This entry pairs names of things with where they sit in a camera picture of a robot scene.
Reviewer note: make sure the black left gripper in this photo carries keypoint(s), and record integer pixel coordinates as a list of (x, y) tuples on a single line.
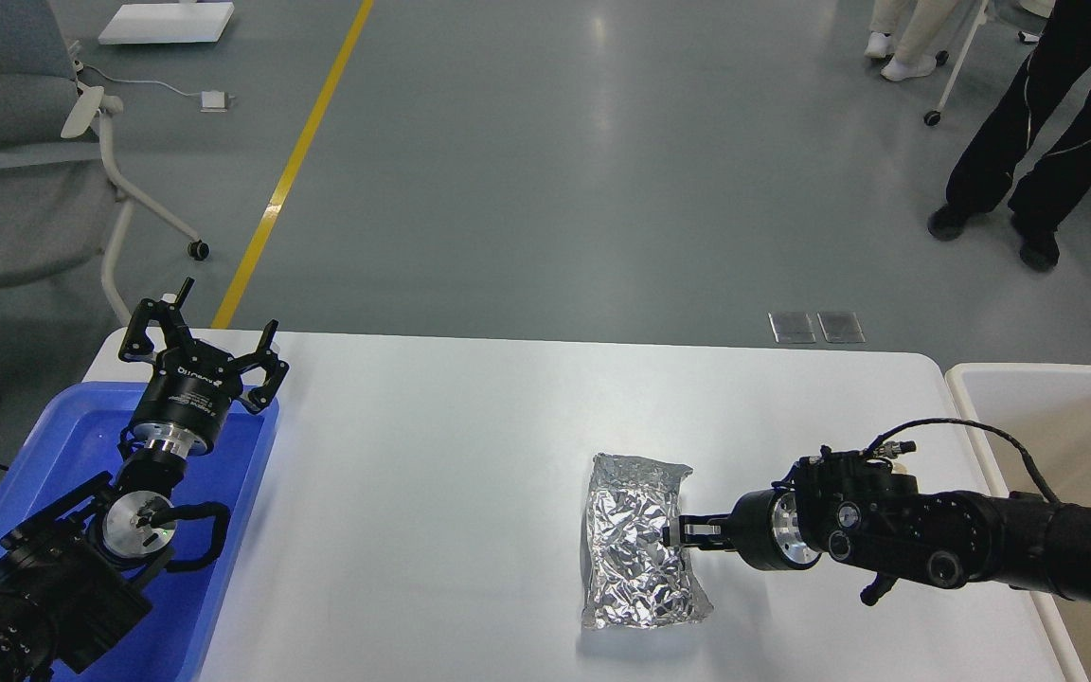
[(192, 387)]

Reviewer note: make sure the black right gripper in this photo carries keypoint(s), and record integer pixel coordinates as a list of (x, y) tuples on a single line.
[(763, 528)]

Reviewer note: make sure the aluminium foil packet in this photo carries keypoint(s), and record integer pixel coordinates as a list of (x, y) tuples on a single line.
[(634, 580)]

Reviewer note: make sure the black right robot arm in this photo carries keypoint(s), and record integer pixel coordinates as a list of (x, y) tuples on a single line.
[(859, 509)]

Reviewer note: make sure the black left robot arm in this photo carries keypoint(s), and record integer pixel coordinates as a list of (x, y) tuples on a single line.
[(73, 574)]

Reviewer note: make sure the blue plastic bin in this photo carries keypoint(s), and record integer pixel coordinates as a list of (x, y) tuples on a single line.
[(75, 438)]

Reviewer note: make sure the left metal floor plate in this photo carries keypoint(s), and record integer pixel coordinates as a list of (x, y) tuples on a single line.
[(792, 328)]

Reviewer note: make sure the metal floor plate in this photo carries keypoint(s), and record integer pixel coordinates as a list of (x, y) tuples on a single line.
[(792, 328), (840, 327)]

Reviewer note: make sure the right metal floor plate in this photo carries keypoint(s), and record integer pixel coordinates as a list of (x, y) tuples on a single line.
[(840, 327)]

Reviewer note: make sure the grey office chair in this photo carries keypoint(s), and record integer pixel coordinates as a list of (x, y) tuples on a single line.
[(63, 199)]

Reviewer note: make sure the white plastic bin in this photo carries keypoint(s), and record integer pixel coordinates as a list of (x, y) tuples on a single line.
[(1036, 458)]

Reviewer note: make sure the white wheeled stand leg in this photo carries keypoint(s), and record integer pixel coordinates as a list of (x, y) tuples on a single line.
[(973, 22)]

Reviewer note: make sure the person in beige trousers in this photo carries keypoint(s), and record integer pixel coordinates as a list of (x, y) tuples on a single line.
[(899, 32)]

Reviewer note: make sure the person in black trousers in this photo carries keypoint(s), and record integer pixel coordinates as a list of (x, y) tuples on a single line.
[(985, 174)]

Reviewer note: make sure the white power adapter with cable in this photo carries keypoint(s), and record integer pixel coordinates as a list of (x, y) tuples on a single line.
[(209, 101)]

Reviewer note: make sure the white flat base plate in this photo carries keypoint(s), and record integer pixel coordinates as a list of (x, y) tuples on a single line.
[(184, 22)]

